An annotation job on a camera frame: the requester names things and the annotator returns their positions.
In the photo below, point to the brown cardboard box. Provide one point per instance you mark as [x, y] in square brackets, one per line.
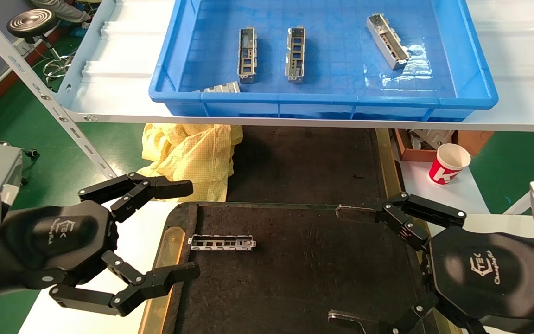
[473, 139]

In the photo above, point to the black work mat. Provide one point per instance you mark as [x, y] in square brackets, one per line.
[295, 278]

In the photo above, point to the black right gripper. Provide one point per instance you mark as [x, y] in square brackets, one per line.
[489, 278]

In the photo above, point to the blue plastic tray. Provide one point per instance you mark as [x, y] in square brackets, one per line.
[322, 99]

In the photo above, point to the perforated metal bracket part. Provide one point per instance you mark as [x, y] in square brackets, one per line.
[247, 55]
[387, 41]
[295, 53]
[193, 242]
[223, 87]

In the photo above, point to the grey metal scrap piece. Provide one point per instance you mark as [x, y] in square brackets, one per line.
[431, 138]

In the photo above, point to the white metal shelf rack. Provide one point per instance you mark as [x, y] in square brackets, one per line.
[123, 69]

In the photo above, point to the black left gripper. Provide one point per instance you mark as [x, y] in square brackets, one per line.
[54, 241]

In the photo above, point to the yellow checked garment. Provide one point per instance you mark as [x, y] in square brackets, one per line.
[188, 162]

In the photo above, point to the seated person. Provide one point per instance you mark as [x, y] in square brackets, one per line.
[63, 9]

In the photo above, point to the clear plastic film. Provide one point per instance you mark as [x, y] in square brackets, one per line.
[415, 74]

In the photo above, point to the black foam container brass rim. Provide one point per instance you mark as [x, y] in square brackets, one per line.
[304, 162]

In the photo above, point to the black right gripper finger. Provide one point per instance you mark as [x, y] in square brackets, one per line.
[350, 322]

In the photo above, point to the black round stool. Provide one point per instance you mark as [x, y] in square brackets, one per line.
[30, 22]

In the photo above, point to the red white paper cup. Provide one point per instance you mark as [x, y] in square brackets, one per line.
[448, 164]

